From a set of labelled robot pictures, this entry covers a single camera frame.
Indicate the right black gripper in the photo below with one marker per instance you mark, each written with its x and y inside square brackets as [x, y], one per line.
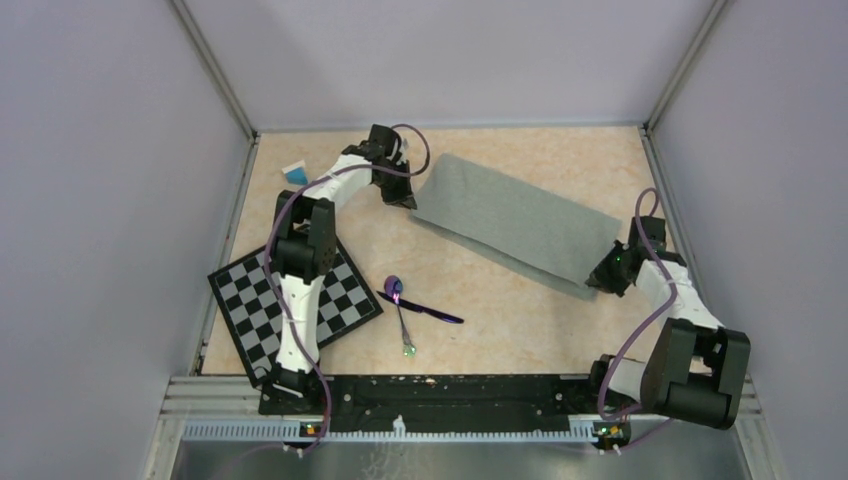
[600, 278]

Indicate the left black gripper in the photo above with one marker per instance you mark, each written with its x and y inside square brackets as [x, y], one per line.
[401, 196]

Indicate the grey cloth napkin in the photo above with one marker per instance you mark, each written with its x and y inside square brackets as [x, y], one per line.
[533, 232]

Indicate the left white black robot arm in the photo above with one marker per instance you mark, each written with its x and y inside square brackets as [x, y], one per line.
[302, 246]

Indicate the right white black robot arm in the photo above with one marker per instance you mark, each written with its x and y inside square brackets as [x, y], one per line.
[697, 368]

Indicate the iridescent purple spoon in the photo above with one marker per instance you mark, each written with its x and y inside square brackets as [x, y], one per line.
[393, 288]

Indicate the blue white wedge block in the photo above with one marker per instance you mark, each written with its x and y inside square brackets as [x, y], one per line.
[296, 173]

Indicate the iridescent purple knife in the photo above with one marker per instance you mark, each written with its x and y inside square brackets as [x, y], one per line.
[413, 307]

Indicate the black grey checkerboard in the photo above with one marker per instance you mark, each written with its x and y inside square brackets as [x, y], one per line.
[254, 317]

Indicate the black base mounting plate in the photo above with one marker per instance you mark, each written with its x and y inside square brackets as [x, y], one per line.
[441, 404]

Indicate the right aluminium corner post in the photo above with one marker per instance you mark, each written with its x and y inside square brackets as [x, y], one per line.
[686, 64]

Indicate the aluminium corner post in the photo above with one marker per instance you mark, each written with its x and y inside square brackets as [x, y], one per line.
[686, 64]
[212, 67]

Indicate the left aluminium corner post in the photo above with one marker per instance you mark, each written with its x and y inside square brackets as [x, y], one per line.
[212, 67]

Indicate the aluminium front frame rail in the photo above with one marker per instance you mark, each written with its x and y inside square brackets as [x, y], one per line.
[226, 407]

